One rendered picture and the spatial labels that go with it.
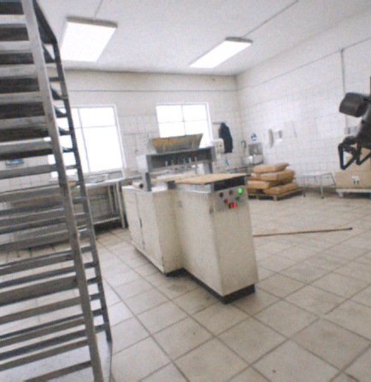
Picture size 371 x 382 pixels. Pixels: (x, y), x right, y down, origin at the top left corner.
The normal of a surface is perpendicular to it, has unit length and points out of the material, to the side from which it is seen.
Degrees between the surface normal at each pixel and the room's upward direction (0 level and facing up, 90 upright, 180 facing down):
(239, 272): 90
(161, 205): 90
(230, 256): 90
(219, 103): 90
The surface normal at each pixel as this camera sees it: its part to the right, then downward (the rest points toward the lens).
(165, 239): 0.44, 0.03
